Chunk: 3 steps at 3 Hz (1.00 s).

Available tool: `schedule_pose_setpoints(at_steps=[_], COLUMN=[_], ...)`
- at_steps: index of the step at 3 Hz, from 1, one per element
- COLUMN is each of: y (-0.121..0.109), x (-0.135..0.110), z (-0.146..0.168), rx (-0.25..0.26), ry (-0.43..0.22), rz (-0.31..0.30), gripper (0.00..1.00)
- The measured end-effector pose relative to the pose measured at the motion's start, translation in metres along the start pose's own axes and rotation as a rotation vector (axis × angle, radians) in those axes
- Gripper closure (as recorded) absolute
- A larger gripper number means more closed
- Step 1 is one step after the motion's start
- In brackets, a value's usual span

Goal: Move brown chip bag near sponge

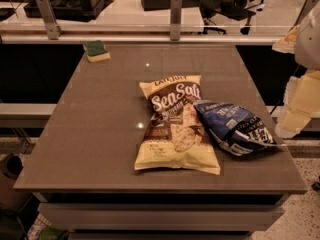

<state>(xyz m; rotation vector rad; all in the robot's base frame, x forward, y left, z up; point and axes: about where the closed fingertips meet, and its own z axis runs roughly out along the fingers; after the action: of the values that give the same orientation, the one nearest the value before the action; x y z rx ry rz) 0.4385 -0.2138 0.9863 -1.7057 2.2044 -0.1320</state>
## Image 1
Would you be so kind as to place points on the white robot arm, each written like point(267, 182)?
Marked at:
point(307, 45)

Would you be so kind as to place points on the green bag under table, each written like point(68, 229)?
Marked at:
point(52, 233)

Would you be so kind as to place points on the brown sea salt chip bag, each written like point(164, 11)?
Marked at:
point(175, 137)

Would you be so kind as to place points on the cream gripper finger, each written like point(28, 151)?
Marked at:
point(301, 103)
point(287, 43)

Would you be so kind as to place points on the black office chair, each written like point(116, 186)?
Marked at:
point(233, 4)

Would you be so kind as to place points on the black tray on counter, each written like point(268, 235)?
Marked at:
point(79, 10)

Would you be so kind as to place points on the metal rail bracket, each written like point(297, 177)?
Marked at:
point(175, 19)
point(53, 30)

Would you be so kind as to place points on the middle metal rail bracket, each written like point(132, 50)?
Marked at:
point(175, 19)

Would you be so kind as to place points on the blue chip bag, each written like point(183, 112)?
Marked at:
point(236, 129)

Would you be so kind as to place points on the green and yellow sponge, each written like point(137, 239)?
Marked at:
point(96, 51)

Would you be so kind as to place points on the left metal rail bracket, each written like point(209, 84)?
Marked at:
point(53, 30)

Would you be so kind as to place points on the grey drawer cabinet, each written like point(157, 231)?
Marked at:
point(162, 218)

